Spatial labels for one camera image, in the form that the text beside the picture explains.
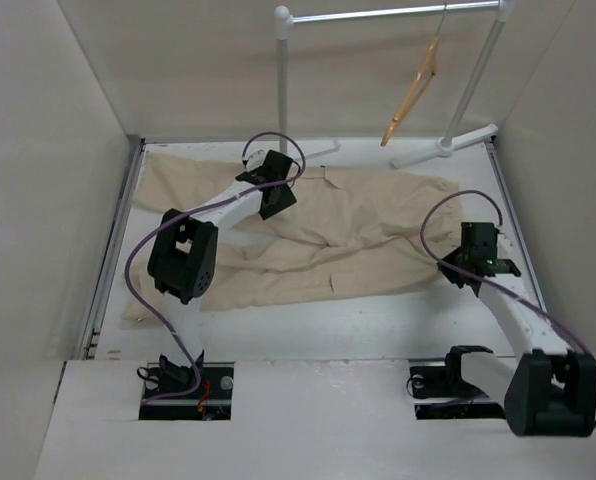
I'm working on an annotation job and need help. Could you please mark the beige trousers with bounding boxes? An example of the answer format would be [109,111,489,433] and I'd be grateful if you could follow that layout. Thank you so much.
[120,152,462,326]

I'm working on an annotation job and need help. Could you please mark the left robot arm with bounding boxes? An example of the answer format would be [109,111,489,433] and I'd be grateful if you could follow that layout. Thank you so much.
[124,150,306,404]

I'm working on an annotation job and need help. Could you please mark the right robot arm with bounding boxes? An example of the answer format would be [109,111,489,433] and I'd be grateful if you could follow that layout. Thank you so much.
[438,222,596,437]

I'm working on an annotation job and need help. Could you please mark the wooden clothes hanger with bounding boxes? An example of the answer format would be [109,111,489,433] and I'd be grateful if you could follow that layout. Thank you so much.
[380,4,448,147]

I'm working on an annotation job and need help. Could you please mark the white clothes rack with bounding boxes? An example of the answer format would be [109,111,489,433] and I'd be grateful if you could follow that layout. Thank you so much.
[274,1,517,169]

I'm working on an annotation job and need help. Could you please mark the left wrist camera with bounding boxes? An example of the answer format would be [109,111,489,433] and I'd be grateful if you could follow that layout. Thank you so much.
[242,150,267,172]

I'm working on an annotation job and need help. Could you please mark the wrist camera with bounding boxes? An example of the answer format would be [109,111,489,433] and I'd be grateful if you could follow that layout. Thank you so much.
[496,225,513,251]
[242,150,267,172]

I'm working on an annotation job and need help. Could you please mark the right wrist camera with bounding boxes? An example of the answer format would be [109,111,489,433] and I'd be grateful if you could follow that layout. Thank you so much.
[496,225,513,251]

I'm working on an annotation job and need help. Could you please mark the left aluminium frame rail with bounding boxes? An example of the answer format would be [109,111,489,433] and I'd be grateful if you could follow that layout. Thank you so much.
[73,134,145,360]

